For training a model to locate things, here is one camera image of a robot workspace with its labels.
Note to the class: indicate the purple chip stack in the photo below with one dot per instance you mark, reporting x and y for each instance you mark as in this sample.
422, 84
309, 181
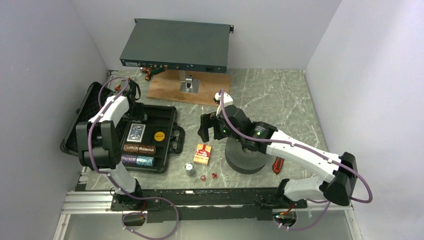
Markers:
129, 159

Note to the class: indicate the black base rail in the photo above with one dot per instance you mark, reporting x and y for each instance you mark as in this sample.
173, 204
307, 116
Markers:
258, 203

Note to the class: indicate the wooden board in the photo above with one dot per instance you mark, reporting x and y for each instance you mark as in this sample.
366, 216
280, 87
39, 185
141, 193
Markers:
166, 85

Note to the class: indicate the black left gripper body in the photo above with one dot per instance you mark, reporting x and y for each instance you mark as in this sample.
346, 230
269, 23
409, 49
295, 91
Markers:
135, 112

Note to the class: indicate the red black utility knife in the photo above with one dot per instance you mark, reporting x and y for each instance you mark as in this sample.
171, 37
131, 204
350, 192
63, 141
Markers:
277, 165

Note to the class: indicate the red Texas Holdem card box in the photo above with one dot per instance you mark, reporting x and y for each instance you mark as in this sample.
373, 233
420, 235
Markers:
202, 154

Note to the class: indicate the blue playing card deck box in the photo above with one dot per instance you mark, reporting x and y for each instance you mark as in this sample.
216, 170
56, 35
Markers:
136, 132

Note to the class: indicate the black poker set case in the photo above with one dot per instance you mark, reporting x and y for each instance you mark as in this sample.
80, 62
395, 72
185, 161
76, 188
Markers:
159, 118

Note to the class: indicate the metal stand bracket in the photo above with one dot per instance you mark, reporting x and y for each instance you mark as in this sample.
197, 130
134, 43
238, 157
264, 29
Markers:
189, 84

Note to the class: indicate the copper green connectors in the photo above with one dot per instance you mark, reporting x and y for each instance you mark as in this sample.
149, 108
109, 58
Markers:
150, 72

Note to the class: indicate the dark rack mount device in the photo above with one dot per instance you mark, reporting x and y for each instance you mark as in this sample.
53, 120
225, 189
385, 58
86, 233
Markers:
178, 45

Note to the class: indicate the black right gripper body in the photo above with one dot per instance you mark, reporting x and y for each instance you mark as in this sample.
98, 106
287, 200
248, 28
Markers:
221, 131

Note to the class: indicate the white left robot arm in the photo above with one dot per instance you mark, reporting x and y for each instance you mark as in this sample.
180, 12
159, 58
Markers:
98, 145

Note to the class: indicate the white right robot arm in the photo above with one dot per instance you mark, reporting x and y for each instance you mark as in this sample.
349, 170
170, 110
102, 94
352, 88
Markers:
334, 175

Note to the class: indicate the brown orange chip stack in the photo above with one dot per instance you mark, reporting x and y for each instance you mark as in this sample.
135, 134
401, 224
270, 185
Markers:
139, 149

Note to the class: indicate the yellow big blind button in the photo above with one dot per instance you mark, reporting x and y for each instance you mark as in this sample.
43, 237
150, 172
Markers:
159, 136

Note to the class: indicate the light blue chip stack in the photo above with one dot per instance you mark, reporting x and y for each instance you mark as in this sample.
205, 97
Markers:
146, 161

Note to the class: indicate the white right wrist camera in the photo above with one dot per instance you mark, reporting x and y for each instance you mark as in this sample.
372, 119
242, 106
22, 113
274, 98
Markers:
223, 100

